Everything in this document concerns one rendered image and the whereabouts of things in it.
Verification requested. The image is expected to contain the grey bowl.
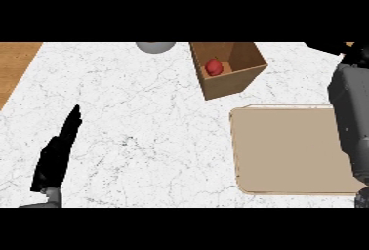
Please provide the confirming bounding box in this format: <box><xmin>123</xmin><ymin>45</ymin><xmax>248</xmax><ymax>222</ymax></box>
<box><xmin>135</xmin><ymin>42</ymin><xmax>177</xmax><ymax>55</ymax></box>

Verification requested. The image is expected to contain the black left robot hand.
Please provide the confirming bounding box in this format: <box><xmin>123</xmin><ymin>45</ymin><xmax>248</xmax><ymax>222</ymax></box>
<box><xmin>30</xmin><ymin>104</ymin><xmax>84</xmax><ymax>195</ymax></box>

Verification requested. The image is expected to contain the beige tray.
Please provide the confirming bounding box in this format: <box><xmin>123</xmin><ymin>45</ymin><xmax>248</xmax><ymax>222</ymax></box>
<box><xmin>228</xmin><ymin>104</ymin><xmax>369</xmax><ymax>196</ymax></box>

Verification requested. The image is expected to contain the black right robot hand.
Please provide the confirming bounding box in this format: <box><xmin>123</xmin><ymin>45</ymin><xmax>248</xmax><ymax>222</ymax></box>
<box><xmin>303</xmin><ymin>42</ymin><xmax>369</xmax><ymax>68</ymax></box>

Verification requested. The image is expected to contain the brown cardboard box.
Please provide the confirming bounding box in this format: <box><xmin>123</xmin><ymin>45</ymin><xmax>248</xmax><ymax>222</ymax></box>
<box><xmin>189</xmin><ymin>42</ymin><xmax>270</xmax><ymax>102</ymax></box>

